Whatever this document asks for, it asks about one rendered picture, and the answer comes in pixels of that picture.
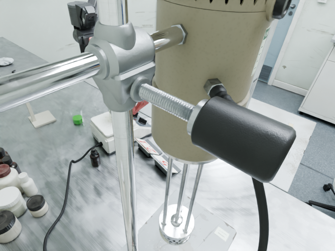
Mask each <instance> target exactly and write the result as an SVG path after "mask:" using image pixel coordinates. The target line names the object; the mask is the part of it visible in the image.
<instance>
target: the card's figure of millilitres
mask: <svg viewBox="0 0 335 251"><path fill-rule="evenodd" d="M137 140H138V141H139V142H140V143H141V144H142V145H143V146H144V147H145V148H146V149H147V150H148V151H149V152H153V153H157V152H156V151H155V150H153V149H152V148H151V147H150V146H149V145H148V144H147V143H146V142H145V141H144V140H141V139H138V138H137Z"/></svg>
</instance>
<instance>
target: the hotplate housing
mask: <svg viewBox="0 0 335 251"><path fill-rule="evenodd" d="M133 128H134V138H138V139H142V138H144V137H147V136H149V135H151V134H152V133H151V127H145V126H139V125H138V124H136V125H135V126H133ZM90 129H91V134H92V135H93V137H94V138H95V139H96V140H97V141H98V144H96V145H95V146H96V147H99V146H102V147H103V148H104V149H105V151H106V152H107V153H108V154H109V155H110V154H112V153H114V152H115V144H114V136H110V137H105V136H104V135H103V134H102V133H101V132H100V131H99V130H98V129H97V127H96V126H95V125H94V124H93V123H92V122H90Z"/></svg>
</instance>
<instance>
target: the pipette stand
mask: <svg viewBox="0 0 335 251"><path fill-rule="evenodd" d="M26 106H27V109H28V111H29V114H30V116H29V117H28V119H29V120H30V122H31V123H32V124H33V126H34V127H35V128H37V127H40V126H43V125H46V124H49V123H51V122H54V121H56V118H55V117H54V116H53V115H52V114H51V113H50V111H49V110H47V111H44V112H41V113H38V114H35V115H34V113H33V111H32V108H31V106H30V103H29V102H28V103H26Z"/></svg>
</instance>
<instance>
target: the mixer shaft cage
mask: <svg viewBox="0 0 335 251"><path fill-rule="evenodd" d="M172 166H173V159H172V158H170V157H168V166H167V181H166V191H165V202H164V209H163V210H162V211H161V213H160V216H159V232H160V236H161V237H162V239H163V240H164V241H165V242H166V243H168V244H170V245H173V246H180V245H183V244H184V243H186V242H187V241H188V240H189V238H190V236H191V233H192V231H193V229H194V217H193V214H192V211H193V207H194V203H195V199H196V195H197V191H198V187H199V183H200V179H201V175H202V171H203V167H204V164H202V165H198V169H197V174H196V178H195V182H194V187H193V191H192V196H191V200H190V205H189V209H188V208H186V207H185V206H183V201H184V196H185V191H186V185H187V180H188V175H189V170H190V164H185V163H184V164H183V171H182V177H181V183H180V189H179V195H178V201H177V204H172V205H169V206H168V200H169V191H170V183H171V174H172Z"/></svg>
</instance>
